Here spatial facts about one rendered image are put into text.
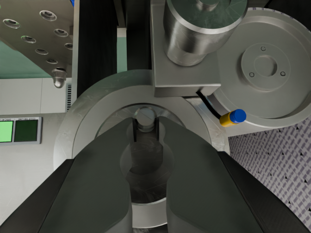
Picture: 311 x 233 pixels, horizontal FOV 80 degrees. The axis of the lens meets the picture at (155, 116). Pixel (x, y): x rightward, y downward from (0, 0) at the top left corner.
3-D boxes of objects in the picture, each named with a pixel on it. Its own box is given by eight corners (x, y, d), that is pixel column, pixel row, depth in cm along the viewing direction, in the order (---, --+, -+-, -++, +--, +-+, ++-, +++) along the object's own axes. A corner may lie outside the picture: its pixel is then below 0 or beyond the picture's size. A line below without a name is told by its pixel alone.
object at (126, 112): (82, 201, 13) (99, 97, 14) (91, 194, 15) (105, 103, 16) (190, 211, 13) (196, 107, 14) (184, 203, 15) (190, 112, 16)
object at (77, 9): (82, -83, 20) (77, 78, 17) (116, 41, 43) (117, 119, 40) (77, -83, 20) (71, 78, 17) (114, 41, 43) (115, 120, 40)
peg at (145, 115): (161, 112, 11) (150, 132, 11) (158, 119, 14) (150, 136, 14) (140, 101, 11) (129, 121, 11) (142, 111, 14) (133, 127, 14)
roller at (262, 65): (314, 8, 19) (341, 125, 17) (219, 89, 44) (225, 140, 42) (198, 9, 18) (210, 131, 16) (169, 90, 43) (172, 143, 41)
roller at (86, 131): (229, 112, 16) (187, 252, 14) (179, 135, 42) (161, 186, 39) (105, 65, 16) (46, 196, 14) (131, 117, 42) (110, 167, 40)
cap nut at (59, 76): (63, 69, 49) (62, 85, 48) (69, 74, 52) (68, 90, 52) (49, 69, 49) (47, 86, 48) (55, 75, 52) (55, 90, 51)
